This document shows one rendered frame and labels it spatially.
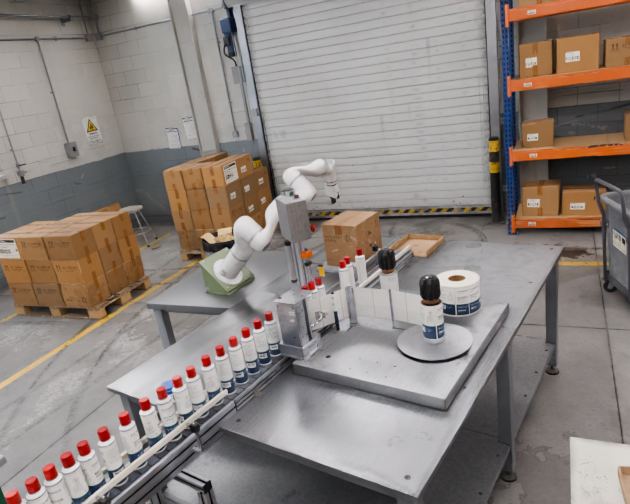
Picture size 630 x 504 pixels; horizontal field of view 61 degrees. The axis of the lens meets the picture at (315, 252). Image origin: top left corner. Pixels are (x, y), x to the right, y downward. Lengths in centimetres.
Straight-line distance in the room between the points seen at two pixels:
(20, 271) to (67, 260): 71
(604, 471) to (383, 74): 561
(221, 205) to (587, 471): 516
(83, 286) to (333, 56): 397
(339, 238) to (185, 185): 359
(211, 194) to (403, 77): 267
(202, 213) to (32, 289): 199
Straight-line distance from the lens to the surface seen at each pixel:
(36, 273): 606
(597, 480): 184
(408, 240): 365
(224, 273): 323
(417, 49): 670
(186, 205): 661
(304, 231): 243
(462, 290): 243
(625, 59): 593
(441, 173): 682
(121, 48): 898
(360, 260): 284
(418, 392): 200
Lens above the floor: 202
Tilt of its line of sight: 19 degrees down
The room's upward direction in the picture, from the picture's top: 9 degrees counter-clockwise
